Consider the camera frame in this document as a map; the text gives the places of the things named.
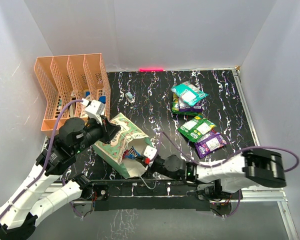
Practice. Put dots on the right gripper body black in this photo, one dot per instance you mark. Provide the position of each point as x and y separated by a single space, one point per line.
158 165

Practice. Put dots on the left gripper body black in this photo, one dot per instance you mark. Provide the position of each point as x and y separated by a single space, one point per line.
105 134

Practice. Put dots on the green illustrated paper bag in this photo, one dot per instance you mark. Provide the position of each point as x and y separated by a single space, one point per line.
129 136

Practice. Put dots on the small blue candy wrapper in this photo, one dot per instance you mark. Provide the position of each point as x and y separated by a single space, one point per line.
131 154

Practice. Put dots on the orange green Fox's bag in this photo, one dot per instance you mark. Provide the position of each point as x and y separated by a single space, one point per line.
196 128

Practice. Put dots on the green Fox's candy bag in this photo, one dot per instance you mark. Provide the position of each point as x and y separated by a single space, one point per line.
185 113

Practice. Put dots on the purple Fox's candy bag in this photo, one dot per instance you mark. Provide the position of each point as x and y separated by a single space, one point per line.
184 107

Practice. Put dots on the teal white candy bag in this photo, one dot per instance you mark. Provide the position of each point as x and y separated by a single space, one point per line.
189 93

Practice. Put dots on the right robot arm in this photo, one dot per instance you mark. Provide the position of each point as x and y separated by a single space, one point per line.
250 166

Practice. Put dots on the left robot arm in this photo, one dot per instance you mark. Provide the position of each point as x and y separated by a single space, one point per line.
26 208

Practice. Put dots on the white lotion bottle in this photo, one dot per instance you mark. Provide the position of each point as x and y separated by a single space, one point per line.
87 96

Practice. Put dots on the pink tape strip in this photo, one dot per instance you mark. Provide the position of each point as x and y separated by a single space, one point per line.
151 69

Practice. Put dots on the orange plastic file organizer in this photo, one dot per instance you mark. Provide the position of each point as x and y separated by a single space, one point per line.
65 78

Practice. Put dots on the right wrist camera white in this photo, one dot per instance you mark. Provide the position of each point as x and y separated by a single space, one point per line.
149 153

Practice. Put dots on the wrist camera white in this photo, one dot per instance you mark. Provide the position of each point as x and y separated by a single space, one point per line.
149 153
94 109

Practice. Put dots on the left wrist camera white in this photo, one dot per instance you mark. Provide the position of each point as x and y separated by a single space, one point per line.
94 109

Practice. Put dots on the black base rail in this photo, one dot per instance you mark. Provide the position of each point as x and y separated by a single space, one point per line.
162 194

